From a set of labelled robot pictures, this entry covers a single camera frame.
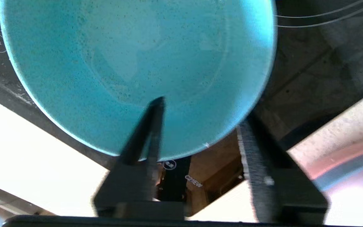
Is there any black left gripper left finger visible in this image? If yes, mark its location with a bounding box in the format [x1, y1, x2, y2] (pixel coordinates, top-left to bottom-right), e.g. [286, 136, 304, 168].
[93, 96, 166, 217]

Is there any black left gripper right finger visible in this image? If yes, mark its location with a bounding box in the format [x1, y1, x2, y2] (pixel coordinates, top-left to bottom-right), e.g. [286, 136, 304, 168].
[237, 115, 329, 223]

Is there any pink plate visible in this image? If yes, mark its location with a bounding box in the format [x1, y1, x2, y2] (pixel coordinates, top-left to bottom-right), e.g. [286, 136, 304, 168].
[304, 139, 363, 180]

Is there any blue grey plate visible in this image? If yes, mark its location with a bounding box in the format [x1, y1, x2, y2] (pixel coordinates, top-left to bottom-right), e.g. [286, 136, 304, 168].
[314, 148, 363, 191]

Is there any pink bowl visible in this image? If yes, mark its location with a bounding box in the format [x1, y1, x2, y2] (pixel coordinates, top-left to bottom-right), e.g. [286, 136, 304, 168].
[323, 170, 363, 226]

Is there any teal bowl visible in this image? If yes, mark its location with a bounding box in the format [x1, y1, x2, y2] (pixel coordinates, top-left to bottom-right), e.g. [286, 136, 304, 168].
[0, 0, 278, 162]

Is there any black induction cooktop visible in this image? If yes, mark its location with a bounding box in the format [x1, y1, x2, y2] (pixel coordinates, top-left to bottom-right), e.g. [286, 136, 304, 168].
[0, 0, 363, 202]

